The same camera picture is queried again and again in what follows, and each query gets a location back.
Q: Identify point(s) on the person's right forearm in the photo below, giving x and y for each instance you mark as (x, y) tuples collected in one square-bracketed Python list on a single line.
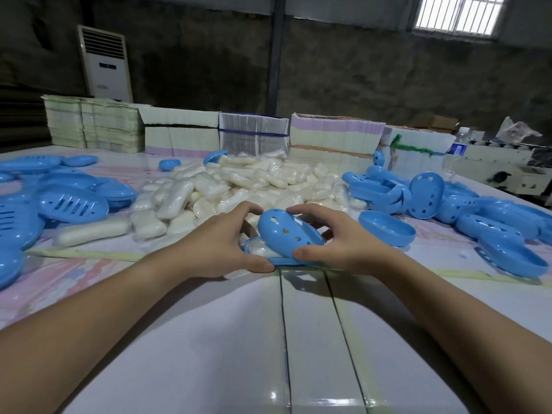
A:
[(465, 332)]

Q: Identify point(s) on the blue slotted plastic base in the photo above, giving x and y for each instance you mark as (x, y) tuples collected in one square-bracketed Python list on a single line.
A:
[(284, 261)]

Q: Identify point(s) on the pile of blue plastic lids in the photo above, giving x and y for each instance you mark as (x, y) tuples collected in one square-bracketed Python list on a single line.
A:
[(453, 211)]

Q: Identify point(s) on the white carton stack, pink stripe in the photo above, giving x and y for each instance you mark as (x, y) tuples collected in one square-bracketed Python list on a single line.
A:
[(336, 137)]

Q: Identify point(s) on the person's left hand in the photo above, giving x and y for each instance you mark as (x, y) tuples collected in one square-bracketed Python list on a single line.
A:
[(211, 250)]

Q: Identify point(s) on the row of stacked flat cartons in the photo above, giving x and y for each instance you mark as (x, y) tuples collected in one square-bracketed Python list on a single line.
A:
[(181, 140)]

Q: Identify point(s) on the white workshop machine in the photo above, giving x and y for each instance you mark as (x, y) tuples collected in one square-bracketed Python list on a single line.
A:
[(504, 165)]

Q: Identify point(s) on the person's left forearm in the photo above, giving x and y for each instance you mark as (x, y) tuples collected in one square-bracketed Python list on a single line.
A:
[(86, 336)]

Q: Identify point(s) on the white soap bar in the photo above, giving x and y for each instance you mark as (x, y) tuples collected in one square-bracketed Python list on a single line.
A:
[(261, 249)]

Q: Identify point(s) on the white sheet stack, green mark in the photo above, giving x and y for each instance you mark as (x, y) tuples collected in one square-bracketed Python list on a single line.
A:
[(420, 155)]

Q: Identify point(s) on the stacks of brown cardboard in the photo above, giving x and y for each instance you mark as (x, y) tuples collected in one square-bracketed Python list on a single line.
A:
[(21, 120)]

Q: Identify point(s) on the blue oval plastic lid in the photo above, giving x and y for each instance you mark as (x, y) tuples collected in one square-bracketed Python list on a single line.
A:
[(280, 230), (214, 157), (378, 158), (170, 165)]

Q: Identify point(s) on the silver sheet bundle, blue band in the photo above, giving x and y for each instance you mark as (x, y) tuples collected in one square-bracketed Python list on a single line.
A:
[(253, 135)]

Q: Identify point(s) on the person's right hand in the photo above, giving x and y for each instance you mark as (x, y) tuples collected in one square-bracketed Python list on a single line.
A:
[(358, 245)]

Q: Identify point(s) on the pile of white soaps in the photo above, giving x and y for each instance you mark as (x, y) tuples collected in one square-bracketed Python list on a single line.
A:
[(224, 181)]

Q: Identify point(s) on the clear water bottle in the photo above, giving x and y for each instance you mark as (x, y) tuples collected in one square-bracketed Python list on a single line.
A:
[(457, 150)]

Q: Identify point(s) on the dark metal pillar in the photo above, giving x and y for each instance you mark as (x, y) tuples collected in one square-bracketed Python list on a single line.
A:
[(276, 56)]

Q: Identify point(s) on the pile of blue slotted lids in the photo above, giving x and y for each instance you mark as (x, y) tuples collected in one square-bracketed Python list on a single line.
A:
[(56, 202)]

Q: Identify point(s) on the white standing air conditioner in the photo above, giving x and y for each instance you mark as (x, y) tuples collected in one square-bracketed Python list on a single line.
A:
[(105, 64)]

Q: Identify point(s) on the white plastic bag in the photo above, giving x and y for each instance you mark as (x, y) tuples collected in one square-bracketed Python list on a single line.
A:
[(517, 130)]

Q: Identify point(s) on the brown cardboard box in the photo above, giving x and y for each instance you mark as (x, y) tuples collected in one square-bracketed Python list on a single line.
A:
[(435, 122)]

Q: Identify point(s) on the stack of greenish paper sheets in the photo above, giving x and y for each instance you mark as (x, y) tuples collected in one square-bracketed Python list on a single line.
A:
[(97, 125)]

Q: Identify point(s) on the barred window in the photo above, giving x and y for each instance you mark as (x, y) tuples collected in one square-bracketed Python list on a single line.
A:
[(459, 15)]

